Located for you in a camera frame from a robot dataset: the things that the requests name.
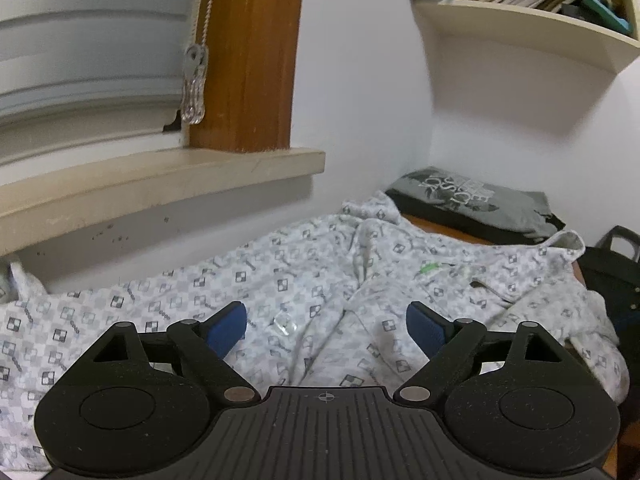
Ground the grey printed t-shirt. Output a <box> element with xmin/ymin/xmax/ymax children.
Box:
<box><xmin>385</xmin><ymin>166</ymin><xmax>567</xmax><ymax>241</ymax></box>

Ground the black folded garment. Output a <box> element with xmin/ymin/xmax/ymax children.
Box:
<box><xmin>387</xmin><ymin>190</ymin><xmax>567</xmax><ymax>247</ymax></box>

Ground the cream wall shelf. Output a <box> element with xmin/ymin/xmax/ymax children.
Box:
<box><xmin>412</xmin><ymin>0</ymin><xmax>640</xmax><ymax>137</ymax></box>

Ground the black bag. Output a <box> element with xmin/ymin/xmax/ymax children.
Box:
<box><xmin>579</xmin><ymin>225</ymin><xmax>640</xmax><ymax>338</ymax></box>

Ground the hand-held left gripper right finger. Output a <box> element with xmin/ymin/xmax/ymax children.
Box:
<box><xmin>395</xmin><ymin>301</ymin><xmax>563</xmax><ymax>403</ymax></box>

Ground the white patterned shirt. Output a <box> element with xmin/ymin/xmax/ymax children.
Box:
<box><xmin>0</xmin><ymin>192</ymin><xmax>631</xmax><ymax>472</ymax></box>

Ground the clear blind cord pull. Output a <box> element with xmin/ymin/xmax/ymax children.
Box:
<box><xmin>180</xmin><ymin>0</ymin><xmax>222</xmax><ymax>126</ymax></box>

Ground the grey window blind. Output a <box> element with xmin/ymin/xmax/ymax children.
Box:
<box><xmin>0</xmin><ymin>0</ymin><xmax>207</xmax><ymax>171</ymax></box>

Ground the wooden window frame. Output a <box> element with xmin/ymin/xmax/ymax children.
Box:
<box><xmin>187</xmin><ymin>0</ymin><xmax>307</xmax><ymax>154</ymax></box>

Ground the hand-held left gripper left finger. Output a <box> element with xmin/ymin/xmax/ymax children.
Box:
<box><xmin>92</xmin><ymin>303</ymin><xmax>261</xmax><ymax>406</ymax></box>

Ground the beige window sill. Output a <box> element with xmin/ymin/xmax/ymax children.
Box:
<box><xmin>0</xmin><ymin>147</ymin><xmax>327</xmax><ymax>257</ymax></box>

